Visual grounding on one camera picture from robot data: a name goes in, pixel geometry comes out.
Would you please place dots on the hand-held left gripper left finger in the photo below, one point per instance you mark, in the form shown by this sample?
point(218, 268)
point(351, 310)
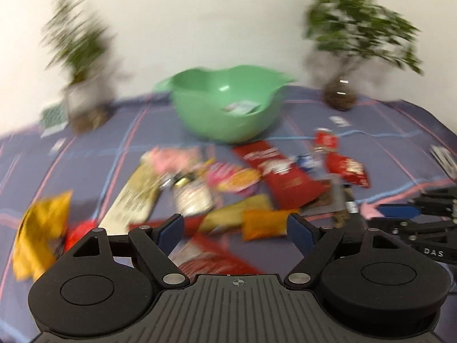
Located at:
point(171, 230)

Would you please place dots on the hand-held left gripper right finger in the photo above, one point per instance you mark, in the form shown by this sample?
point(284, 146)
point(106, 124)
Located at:
point(298, 232)

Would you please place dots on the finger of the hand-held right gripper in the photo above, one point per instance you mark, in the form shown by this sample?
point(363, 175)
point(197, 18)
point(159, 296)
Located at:
point(392, 210)
point(400, 227)

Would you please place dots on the orange snack packet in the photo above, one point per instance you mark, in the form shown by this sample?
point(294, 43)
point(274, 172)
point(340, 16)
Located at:
point(264, 225)

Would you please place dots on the small red white snack packet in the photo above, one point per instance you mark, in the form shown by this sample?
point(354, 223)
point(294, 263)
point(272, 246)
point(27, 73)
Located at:
point(346, 168)

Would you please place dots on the blue white candy packet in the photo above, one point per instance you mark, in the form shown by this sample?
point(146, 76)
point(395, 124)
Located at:
point(307, 160)

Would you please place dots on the green plastic bowl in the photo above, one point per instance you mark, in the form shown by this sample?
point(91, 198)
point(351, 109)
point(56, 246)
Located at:
point(214, 121)

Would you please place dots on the silver white snack packet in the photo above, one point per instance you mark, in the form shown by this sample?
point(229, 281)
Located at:
point(191, 196)

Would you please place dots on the dark brown snack packet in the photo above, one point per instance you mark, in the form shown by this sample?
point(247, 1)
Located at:
point(335, 200)

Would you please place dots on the red white striped snack packet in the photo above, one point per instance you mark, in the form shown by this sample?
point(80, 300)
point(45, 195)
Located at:
point(214, 257)

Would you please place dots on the large red snack packet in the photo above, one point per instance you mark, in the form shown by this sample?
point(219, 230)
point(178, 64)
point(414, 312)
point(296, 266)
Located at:
point(285, 182)

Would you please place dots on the long beige snack packet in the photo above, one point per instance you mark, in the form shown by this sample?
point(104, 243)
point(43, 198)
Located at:
point(132, 196)

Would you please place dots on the striped white card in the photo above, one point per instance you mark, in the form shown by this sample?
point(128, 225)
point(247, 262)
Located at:
point(444, 159)

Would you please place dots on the round pink yellow snack packet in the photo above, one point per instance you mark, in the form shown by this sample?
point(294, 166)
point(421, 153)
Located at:
point(232, 178)

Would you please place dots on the red-orange snack packet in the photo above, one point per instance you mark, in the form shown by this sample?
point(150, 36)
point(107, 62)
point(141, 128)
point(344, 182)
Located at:
point(76, 235)

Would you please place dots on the tiny red snack packet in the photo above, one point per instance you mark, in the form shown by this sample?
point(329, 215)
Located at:
point(325, 141)

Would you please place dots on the small white tag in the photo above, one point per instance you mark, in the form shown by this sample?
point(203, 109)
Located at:
point(339, 121)
point(57, 145)

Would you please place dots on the blue plaid tablecloth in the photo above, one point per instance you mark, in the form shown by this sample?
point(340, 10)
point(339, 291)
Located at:
point(142, 125)

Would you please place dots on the leafy plant in glass vase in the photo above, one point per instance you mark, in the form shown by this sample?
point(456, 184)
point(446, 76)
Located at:
point(339, 96)

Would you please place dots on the crinkled yellow snack packet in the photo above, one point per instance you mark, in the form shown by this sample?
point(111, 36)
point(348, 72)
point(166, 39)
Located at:
point(39, 228)

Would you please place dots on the potted plant in white pot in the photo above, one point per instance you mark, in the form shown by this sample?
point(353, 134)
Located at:
point(82, 107)

